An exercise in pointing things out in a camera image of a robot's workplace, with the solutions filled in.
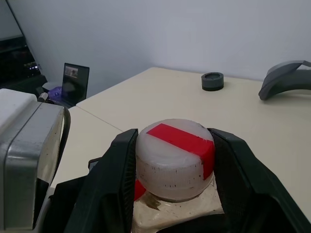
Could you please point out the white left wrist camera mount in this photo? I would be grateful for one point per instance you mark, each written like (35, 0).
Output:
(14, 106)

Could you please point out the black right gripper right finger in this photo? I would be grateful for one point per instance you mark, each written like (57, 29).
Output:
(252, 189)

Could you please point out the clear plastic bottle red tape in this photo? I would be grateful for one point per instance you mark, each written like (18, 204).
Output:
(179, 213)

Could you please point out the grey round puck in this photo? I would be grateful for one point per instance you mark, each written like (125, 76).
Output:
(212, 82)

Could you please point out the black laptop screen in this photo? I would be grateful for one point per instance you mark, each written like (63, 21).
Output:
(74, 85)

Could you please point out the purple object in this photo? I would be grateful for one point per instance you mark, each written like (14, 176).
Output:
(56, 93)

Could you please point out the white bottle cap red tape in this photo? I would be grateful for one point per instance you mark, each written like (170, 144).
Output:
(170, 167)

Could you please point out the grey curved plastic stand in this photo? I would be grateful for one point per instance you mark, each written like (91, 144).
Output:
(279, 80)

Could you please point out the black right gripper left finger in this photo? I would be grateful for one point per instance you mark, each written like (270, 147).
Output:
(107, 184)

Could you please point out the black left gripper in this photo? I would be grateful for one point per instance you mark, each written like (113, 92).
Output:
(65, 201)

